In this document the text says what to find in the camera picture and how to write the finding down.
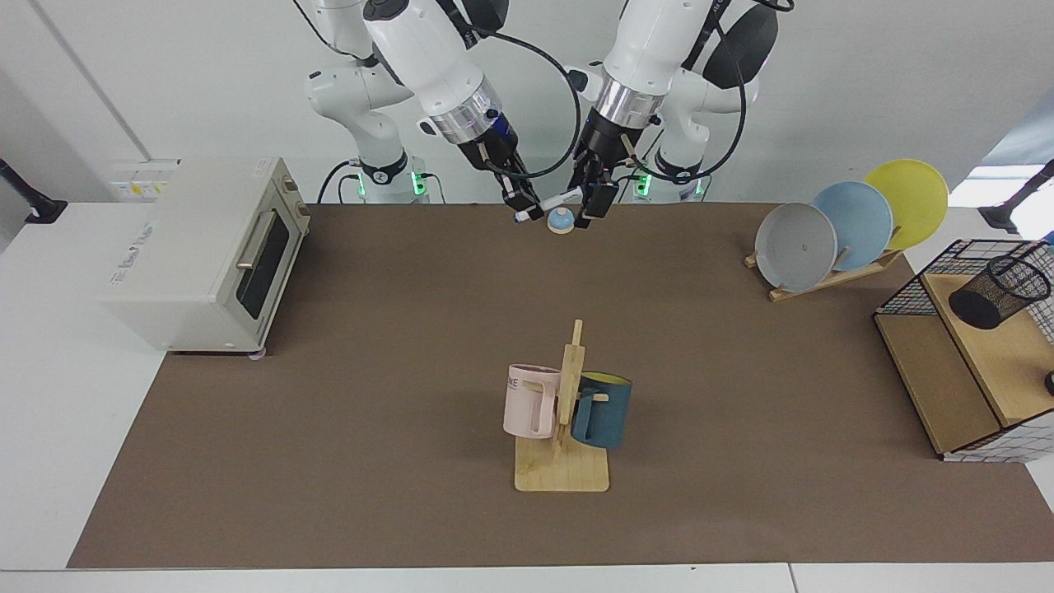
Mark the light blue plate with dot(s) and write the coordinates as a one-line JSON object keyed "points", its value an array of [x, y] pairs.
{"points": [[860, 218]]}

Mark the black clamp stand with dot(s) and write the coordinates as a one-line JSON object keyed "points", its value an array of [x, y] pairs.
{"points": [[1009, 214], [37, 207]]}

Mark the wooden cup stand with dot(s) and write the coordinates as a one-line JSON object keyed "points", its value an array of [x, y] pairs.
{"points": [[562, 473]]}

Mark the wooden plate rack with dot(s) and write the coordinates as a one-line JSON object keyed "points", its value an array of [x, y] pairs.
{"points": [[832, 280]]}

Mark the black mesh pen holder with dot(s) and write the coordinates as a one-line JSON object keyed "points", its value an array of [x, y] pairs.
{"points": [[984, 301]]}

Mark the grey plate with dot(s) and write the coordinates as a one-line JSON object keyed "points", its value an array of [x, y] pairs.
{"points": [[795, 247]]}

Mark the dark teal mug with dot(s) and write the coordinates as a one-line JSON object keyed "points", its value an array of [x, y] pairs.
{"points": [[608, 416]]}

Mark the pale toaster oven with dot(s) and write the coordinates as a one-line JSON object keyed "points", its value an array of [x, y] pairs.
{"points": [[177, 263]]}

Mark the white marker with blue cap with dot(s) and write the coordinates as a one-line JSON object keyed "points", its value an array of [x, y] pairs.
{"points": [[553, 202]]}

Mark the pink mug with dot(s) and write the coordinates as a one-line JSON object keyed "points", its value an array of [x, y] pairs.
{"points": [[525, 403]]}

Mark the small blue round bell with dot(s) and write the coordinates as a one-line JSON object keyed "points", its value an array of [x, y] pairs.
{"points": [[561, 222]]}

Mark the brown table cloth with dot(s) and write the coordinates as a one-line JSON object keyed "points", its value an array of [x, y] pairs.
{"points": [[461, 511]]}

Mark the yellow plate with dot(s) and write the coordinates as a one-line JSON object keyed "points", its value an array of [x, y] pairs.
{"points": [[914, 193]]}

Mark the white socket box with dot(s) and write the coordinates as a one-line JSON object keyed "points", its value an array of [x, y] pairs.
{"points": [[136, 177]]}

